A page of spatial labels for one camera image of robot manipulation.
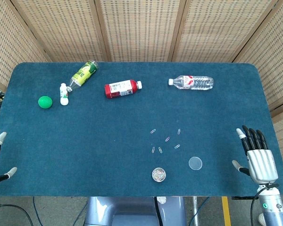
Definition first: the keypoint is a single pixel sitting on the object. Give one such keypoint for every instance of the clear round lid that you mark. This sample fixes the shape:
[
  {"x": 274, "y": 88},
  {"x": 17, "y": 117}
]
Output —
[{"x": 195, "y": 163}]

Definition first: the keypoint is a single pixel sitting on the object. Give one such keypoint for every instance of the clear water bottle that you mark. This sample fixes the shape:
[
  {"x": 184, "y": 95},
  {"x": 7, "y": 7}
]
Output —
[{"x": 195, "y": 82}]

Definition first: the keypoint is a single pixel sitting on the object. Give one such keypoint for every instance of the blue felt table mat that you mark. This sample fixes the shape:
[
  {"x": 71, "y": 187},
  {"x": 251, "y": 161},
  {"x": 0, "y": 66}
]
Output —
[{"x": 108, "y": 141}]

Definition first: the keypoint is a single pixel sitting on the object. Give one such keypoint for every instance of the metal table leg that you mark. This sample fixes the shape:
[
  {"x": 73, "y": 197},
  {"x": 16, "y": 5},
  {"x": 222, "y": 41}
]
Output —
[{"x": 195, "y": 212}]

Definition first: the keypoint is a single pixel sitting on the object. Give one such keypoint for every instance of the small white bottle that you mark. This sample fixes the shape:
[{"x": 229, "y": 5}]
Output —
[{"x": 64, "y": 94}]

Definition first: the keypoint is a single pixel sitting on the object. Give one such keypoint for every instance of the blue-grey robot torso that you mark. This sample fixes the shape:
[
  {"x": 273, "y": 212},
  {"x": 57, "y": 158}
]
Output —
[{"x": 132, "y": 207}]

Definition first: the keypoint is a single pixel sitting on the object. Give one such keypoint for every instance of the yellow floor tape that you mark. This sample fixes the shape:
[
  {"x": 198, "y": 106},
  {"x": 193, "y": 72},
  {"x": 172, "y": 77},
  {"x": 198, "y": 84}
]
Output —
[{"x": 225, "y": 212}]

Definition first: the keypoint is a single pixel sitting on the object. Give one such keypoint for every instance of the green yellow label bottle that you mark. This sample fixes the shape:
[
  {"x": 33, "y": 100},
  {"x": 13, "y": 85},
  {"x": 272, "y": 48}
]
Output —
[{"x": 83, "y": 74}]

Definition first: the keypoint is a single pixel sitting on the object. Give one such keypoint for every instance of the green ball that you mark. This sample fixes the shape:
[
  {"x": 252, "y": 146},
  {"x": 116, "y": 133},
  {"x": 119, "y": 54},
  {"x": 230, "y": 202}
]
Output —
[{"x": 45, "y": 102}]

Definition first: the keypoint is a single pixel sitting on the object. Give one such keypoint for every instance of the black table edge bracket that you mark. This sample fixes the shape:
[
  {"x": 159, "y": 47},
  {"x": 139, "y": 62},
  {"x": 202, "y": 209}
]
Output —
[{"x": 243, "y": 197}]

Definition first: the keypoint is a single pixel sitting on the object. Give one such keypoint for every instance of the round clear paper clip container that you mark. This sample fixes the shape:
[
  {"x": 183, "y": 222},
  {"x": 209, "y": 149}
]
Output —
[{"x": 159, "y": 174}]

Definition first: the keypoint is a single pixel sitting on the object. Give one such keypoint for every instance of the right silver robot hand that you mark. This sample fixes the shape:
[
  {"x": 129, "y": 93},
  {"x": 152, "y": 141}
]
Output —
[{"x": 261, "y": 164}]

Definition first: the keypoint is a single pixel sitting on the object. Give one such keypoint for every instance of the red juice bottle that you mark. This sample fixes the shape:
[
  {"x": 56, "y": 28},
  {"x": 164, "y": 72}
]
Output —
[{"x": 120, "y": 89}]

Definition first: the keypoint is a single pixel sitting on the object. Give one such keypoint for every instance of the paperclip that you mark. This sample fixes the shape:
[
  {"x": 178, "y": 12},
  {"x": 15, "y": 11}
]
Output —
[
  {"x": 153, "y": 150},
  {"x": 179, "y": 131},
  {"x": 167, "y": 139},
  {"x": 177, "y": 146},
  {"x": 160, "y": 150},
  {"x": 153, "y": 131}
]

